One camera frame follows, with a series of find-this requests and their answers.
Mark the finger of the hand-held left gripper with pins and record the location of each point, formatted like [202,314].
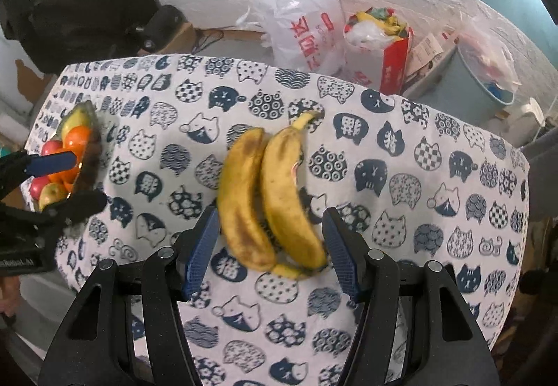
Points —
[85,202]
[48,162]

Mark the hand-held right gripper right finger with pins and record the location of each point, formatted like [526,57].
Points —
[341,253]

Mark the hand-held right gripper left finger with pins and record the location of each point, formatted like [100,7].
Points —
[200,255]

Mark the red apple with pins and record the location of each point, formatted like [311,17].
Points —
[51,148]
[39,186]

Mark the orange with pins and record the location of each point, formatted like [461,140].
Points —
[76,138]
[66,177]

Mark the yellow-green apple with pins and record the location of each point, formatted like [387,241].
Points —
[51,195]

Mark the green glass plate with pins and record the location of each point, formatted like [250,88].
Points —
[90,165]

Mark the spotted yellow banana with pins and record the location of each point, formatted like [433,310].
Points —
[285,198]
[242,194]

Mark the person's left hand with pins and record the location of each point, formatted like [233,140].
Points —
[8,295]

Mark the cat print tablecloth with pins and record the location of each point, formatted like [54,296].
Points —
[392,176]

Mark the black round object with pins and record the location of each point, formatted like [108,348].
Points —
[163,26]

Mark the red cardboard box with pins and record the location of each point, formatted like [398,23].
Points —
[388,63]

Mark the light blue bin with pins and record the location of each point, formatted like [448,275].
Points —
[471,89]

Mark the small paper cartons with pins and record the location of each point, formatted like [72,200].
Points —
[429,52]

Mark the white plastic stool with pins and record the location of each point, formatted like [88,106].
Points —
[521,120]

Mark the white plastic bag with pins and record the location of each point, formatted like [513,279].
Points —
[305,28]

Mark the clear plastic bag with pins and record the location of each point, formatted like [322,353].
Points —
[490,54]

